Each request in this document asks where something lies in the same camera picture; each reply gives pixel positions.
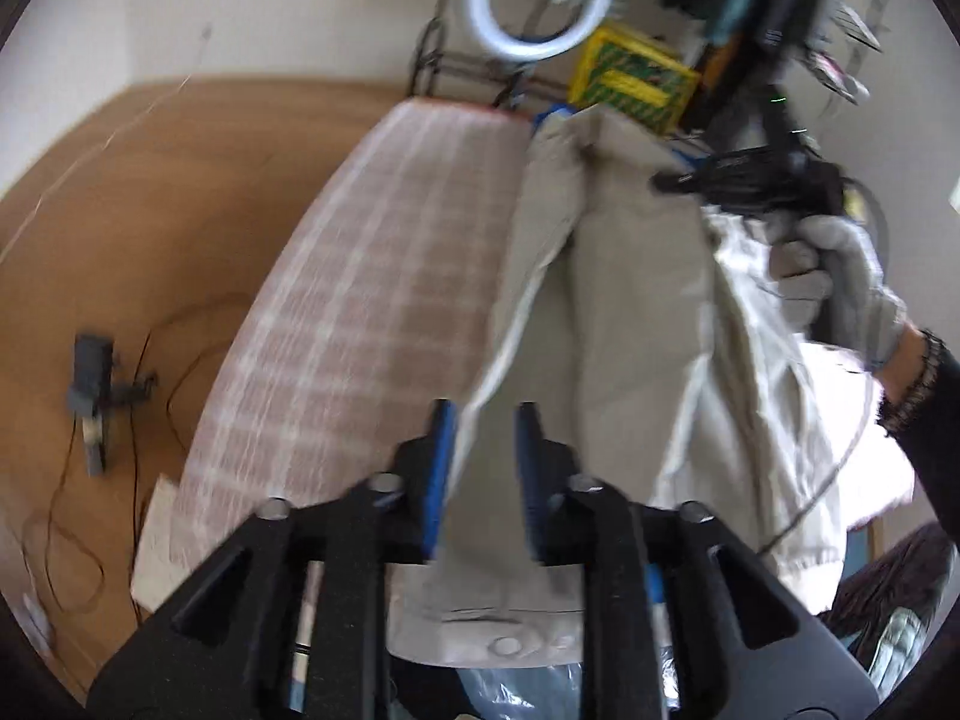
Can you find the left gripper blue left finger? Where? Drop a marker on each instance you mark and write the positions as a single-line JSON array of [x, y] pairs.
[[436, 451]]

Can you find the yellow green crate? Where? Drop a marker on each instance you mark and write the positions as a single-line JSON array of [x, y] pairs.
[[635, 75]]

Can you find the black metal clothes rack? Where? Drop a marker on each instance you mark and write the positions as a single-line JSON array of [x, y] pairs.
[[731, 44]]

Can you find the clear plastic bag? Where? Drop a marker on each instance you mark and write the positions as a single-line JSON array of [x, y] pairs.
[[542, 693]]

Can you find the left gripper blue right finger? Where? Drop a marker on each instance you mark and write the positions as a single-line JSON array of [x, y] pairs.
[[544, 467]]

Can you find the white blue KEBER jacket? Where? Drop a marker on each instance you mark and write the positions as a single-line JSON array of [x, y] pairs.
[[647, 331]]

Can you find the right white gloved hand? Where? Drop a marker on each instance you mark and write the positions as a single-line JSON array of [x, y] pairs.
[[825, 265]]

